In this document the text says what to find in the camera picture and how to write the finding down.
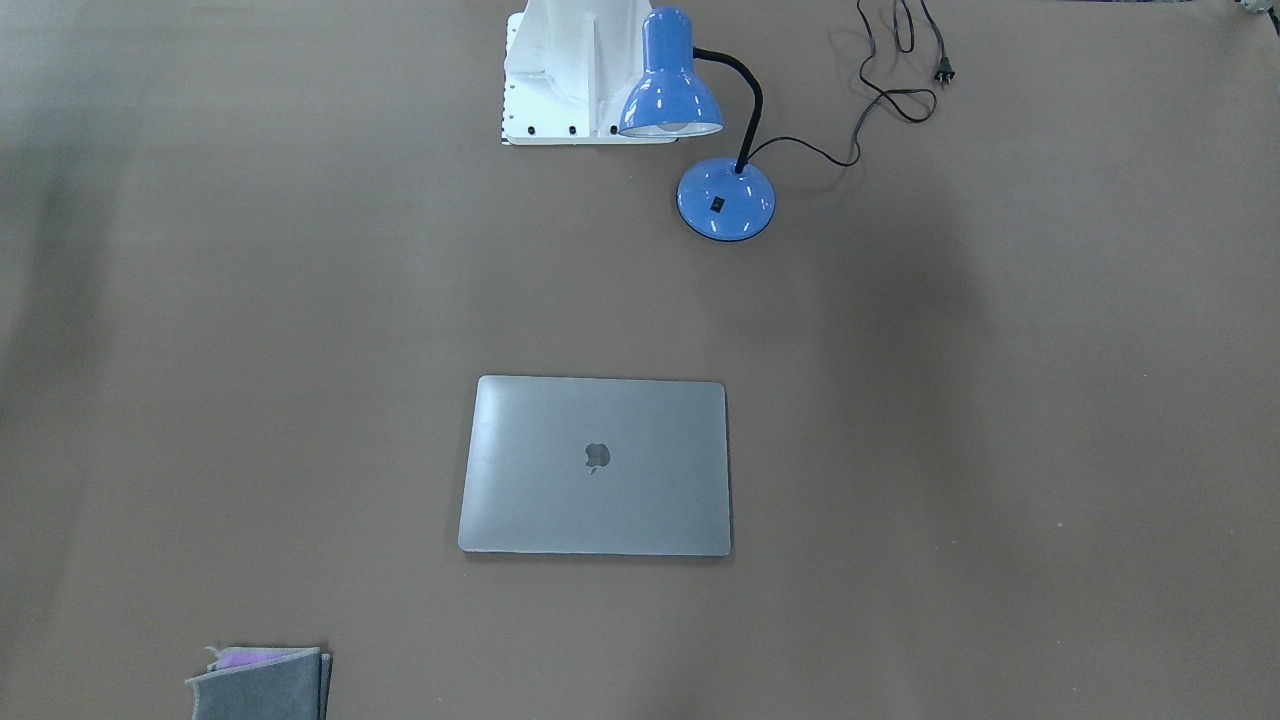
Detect grey laptop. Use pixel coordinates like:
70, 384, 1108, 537
457, 374, 733, 559

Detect blue desk lamp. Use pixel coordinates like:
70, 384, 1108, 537
617, 6, 777, 243

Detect grey folded cloth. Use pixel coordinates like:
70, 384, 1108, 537
186, 646, 332, 719

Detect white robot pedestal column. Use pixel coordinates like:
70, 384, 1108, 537
500, 1, 668, 146

